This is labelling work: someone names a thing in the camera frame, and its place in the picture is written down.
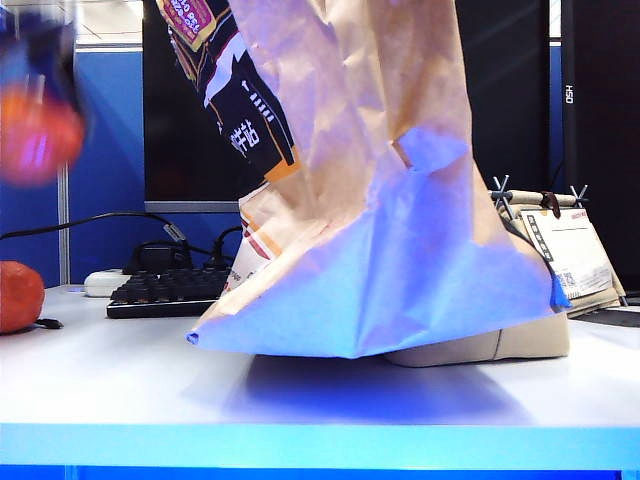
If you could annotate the beige fabric calendar stand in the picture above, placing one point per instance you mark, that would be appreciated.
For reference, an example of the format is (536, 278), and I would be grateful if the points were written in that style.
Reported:
(530, 200)

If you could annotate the orange fruit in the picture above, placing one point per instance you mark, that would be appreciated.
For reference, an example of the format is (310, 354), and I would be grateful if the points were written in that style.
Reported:
(20, 295)
(35, 140)

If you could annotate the brown printed paper bag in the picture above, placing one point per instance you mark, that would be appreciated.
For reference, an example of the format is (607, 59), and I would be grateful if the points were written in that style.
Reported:
(350, 150)

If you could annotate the beige fabric tray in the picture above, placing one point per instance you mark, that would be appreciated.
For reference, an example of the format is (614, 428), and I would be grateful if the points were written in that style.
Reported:
(525, 340)

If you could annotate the white desk calendar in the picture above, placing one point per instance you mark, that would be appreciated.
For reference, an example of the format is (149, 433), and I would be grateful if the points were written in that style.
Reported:
(575, 250)

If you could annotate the black monitor with HSO logo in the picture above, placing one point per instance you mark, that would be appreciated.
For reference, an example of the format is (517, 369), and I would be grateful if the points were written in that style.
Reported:
(610, 125)

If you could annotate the black monitor base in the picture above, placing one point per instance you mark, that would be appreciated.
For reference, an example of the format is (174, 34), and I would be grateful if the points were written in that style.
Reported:
(150, 257)

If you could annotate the grey partition post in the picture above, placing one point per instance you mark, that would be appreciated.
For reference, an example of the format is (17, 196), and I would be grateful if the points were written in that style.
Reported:
(63, 225)

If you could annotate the black desk mat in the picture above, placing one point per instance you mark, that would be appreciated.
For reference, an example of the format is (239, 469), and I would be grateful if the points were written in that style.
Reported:
(615, 318)

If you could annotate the black computer keyboard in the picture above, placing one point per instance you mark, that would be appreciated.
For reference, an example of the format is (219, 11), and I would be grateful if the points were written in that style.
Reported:
(150, 297)

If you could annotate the blue rear partition panel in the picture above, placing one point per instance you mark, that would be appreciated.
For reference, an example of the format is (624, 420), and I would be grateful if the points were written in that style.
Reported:
(110, 150)

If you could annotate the white computer mouse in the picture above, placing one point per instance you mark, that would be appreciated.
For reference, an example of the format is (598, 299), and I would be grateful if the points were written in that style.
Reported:
(100, 285)

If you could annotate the large black monitor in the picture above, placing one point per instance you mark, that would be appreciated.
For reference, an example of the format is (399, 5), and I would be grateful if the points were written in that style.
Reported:
(170, 150)

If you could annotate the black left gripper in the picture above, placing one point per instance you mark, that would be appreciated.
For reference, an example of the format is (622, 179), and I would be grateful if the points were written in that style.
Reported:
(30, 45)

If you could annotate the blue side partition panel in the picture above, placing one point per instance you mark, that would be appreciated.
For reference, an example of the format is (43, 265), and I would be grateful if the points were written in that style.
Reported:
(27, 225)

